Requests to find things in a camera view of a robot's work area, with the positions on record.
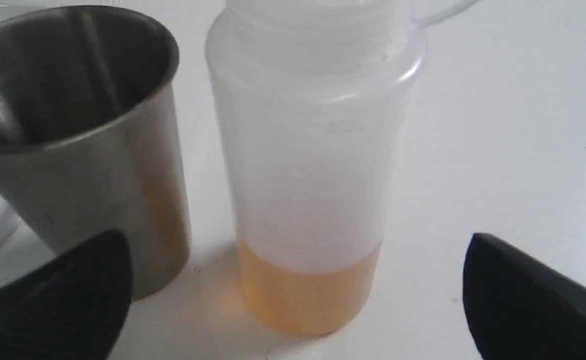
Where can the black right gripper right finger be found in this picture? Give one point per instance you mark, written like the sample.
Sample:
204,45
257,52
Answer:
518,308

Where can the clear squeeze bottle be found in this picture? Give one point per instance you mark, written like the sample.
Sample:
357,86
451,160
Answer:
311,96

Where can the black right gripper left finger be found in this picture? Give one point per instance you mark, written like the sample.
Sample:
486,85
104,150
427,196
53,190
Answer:
73,307

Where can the stainless steel cup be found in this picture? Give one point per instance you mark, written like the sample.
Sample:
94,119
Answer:
89,138

